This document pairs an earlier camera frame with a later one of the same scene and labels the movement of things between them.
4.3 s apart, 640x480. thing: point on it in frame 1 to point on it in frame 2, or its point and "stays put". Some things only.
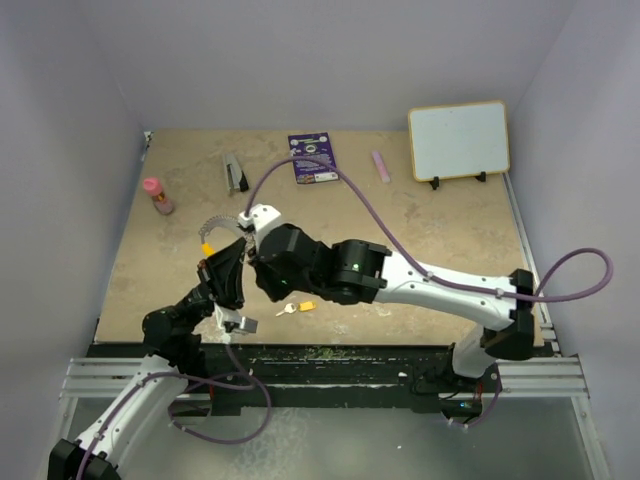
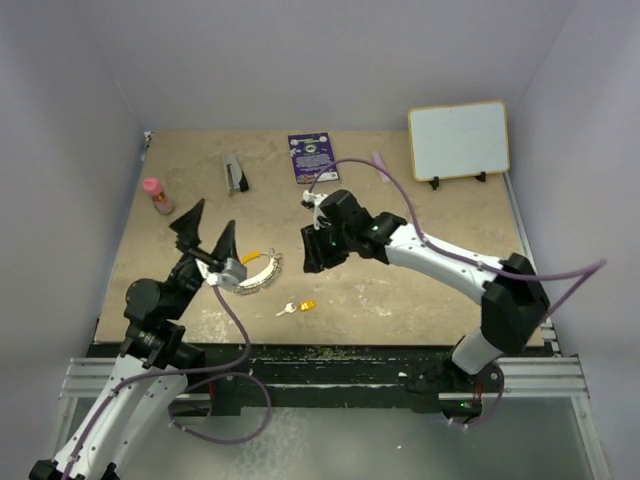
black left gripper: (222, 272) to (188, 238)
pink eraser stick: (381, 166) stays put
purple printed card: (316, 145) stays put
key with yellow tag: (302, 307) stays put
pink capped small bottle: (154, 187) stays put
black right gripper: (264, 278) to (316, 257)
